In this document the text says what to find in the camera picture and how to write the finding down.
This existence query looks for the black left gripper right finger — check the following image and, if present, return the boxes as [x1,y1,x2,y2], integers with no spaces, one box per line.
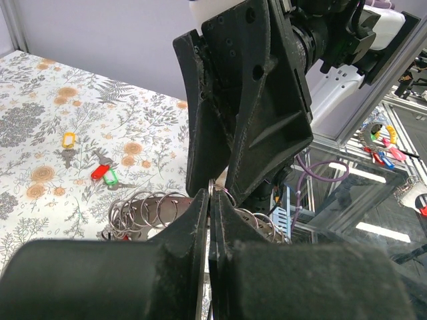
[209,191,416,319]

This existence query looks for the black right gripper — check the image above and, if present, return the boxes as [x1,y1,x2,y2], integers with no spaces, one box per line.
[202,1,330,203]

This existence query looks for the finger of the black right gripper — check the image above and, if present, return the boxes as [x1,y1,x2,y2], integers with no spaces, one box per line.
[173,29,240,197]

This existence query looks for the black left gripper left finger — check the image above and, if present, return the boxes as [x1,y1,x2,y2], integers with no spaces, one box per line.
[1,189,209,319]

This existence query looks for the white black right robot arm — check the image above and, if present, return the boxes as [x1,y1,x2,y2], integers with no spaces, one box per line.
[173,1,419,203]

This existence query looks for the spare keyring with coloured tags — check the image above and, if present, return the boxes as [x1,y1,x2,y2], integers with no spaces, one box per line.
[358,115,420,170]

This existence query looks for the green tag key set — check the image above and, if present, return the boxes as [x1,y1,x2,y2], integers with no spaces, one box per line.
[103,169,135,191]

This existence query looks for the floral tablecloth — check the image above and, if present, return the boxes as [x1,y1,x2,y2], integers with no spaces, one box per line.
[1,51,198,278]

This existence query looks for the yellow tag key set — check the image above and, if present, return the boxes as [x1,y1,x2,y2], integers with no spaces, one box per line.
[61,132,76,169]

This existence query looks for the blue slotted cable duct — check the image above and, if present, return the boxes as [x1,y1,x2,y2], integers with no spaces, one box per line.
[272,207,292,242]

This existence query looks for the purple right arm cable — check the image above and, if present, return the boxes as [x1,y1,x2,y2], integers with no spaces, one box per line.
[290,151,350,241]

